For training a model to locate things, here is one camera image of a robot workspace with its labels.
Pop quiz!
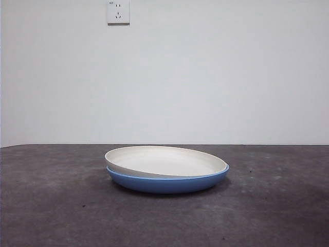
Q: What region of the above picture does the white round plate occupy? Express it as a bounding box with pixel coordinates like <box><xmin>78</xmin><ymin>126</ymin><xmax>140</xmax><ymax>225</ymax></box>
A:
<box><xmin>104</xmin><ymin>145</ymin><xmax>229</xmax><ymax>178</ymax></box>

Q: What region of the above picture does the white wall socket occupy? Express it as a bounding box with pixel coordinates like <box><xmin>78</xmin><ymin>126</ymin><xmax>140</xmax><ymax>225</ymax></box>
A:
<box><xmin>107</xmin><ymin>0</ymin><xmax>131</xmax><ymax>26</ymax></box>

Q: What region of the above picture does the blue round plate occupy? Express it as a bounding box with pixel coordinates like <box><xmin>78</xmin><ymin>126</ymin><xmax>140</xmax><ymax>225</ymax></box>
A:
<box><xmin>106</xmin><ymin>164</ymin><xmax>230</xmax><ymax>194</ymax></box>

